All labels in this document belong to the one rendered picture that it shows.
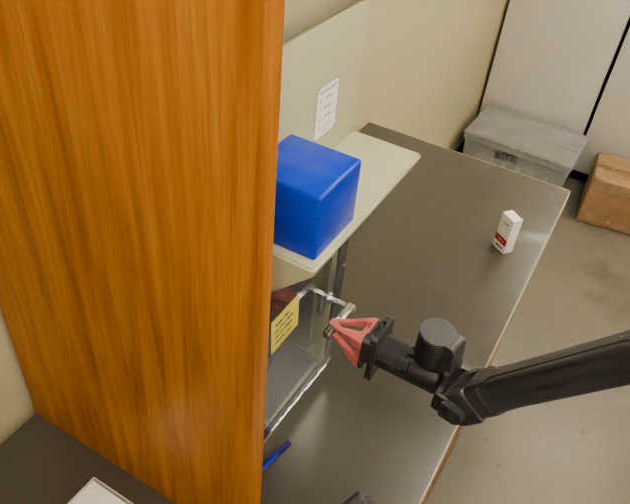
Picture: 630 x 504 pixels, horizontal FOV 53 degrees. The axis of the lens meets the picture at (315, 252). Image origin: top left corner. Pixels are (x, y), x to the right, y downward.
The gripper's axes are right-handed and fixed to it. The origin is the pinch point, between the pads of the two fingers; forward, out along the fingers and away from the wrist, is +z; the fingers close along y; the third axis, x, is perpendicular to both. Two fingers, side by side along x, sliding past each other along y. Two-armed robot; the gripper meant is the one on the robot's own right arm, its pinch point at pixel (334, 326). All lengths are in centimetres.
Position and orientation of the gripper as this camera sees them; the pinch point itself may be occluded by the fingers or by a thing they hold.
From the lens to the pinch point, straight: 109.2
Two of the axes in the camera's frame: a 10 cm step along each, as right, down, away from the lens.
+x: -5.1, 5.2, -6.8
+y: 0.8, -7.6, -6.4
